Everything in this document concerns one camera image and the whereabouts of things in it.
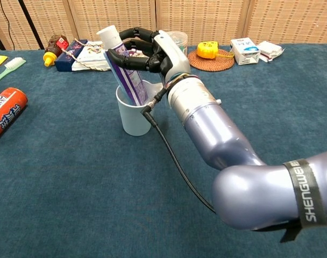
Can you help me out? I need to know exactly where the purple white toothpaste tube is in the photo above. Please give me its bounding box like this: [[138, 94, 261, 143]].
[[96, 25, 151, 106]]

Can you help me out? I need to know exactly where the white blue milk carton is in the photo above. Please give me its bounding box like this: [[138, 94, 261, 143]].
[[229, 37, 261, 66]]

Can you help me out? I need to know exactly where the black velcro strap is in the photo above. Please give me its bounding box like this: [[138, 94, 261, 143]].
[[280, 158, 327, 243]]

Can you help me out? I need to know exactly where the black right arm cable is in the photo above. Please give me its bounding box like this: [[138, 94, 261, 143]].
[[141, 87, 217, 214]]

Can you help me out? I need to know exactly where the pale blue cup with handle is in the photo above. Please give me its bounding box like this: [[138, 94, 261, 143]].
[[115, 80, 164, 137]]

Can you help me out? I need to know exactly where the thin black background cable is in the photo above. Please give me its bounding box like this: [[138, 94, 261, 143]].
[[0, 0, 16, 51]]

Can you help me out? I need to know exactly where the orange soda can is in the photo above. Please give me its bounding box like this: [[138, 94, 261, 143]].
[[0, 87, 29, 143]]

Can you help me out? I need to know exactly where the dark blue table cloth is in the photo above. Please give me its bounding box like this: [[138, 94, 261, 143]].
[[0, 44, 327, 258]]

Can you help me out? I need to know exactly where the clear jar of binder clips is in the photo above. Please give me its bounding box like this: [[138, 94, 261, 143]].
[[166, 31, 189, 59]]

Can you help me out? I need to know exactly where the round woven rattan coaster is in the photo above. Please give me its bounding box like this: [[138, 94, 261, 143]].
[[187, 49, 236, 72]]

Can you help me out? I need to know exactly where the bamboo folding screen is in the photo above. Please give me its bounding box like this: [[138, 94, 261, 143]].
[[0, 0, 327, 51]]

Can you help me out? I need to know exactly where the black tripod stand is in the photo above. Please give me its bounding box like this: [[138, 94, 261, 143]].
[[18, 0, 45, 51]]

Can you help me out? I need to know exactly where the white tissue packet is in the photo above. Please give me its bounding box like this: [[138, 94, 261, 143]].
[[257, 40, 286, 63]]

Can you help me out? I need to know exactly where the navy blue flat box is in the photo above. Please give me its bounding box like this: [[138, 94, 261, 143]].
[[55, 39, 88, 73]]

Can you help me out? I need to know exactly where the white printed snack bag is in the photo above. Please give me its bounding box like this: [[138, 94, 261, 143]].
[[71, 40, 112, 71]]

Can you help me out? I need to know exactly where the brown syrup bottle yellow cap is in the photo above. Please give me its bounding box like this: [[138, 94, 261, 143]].
[[43, 34, 69, 67]]

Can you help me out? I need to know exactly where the mint green scrub brush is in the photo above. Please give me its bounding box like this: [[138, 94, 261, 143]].
[[0, 56, 27, 87]]

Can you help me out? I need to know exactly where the red white twisted cord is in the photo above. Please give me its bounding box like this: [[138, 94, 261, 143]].
[[63, 38, 112, 72]]

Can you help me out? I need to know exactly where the yellow tape measure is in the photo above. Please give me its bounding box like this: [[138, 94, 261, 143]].
[[196, 40, 234, 60]]

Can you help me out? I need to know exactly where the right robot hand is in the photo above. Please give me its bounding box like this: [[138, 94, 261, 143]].
[[106, 26, 191, 81]]

